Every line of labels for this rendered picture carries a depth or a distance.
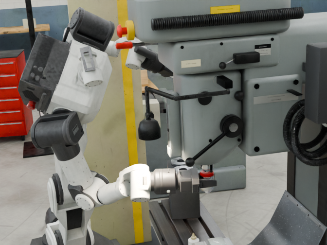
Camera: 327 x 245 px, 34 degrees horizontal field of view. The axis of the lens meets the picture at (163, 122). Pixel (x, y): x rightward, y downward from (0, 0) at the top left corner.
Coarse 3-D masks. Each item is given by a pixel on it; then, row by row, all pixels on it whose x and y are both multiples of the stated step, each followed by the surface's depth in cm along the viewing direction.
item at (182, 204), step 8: (168, 160) 236; (176, 160) 232; (176, 168) 224; (184, 168) 224; (176, 192) 219; (184, 192) 219; (176, 200) 220; (184, 200) 220; (192, 200) 220; (176, 208) 221; (184, 208) 221; (192, 208) 221; (176, 216) 222; (184, 216) 222; (192, 216) 222
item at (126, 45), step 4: (116, 44) 170; (120, 44) 170; (124, 44) 170; (128, 44) 170; (132, 44) 171; (136, 44) 172; (140, 44) 172; (144, 44) 172; (148, 44) 172; (152, 44) 173; (156, 44) 173; (116, 48) 171; (120, 48) 170; (124, 48) 171; (128, 48) 171
